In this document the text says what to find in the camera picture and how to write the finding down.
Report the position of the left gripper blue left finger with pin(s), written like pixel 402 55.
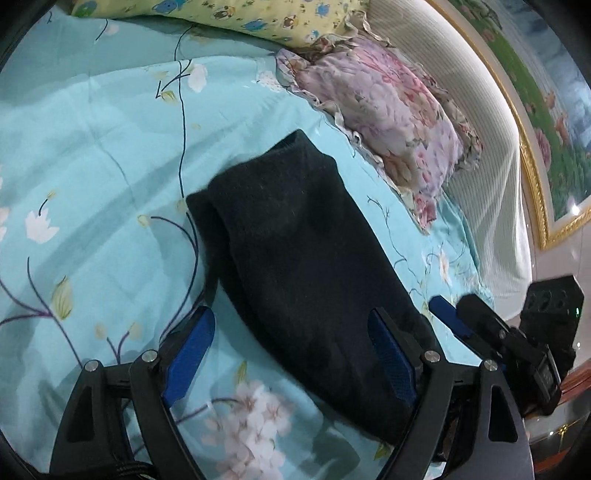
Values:
pixel 117 422

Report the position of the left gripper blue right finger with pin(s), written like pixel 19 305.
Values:
pixel 470 407

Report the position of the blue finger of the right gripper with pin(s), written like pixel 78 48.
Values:
pixel 448 314
pixel 492 338

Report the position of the black pants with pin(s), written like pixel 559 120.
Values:
pixel 303 268

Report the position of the pink purple floral pillow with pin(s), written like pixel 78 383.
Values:
pixel 393 112

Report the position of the gold framed landscape painting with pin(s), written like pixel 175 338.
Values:
pixel 550 99

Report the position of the teal floral bed sheet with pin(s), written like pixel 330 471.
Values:
pixel 106 127

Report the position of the yellow cartoon print pillow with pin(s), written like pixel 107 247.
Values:
pixel 295 24

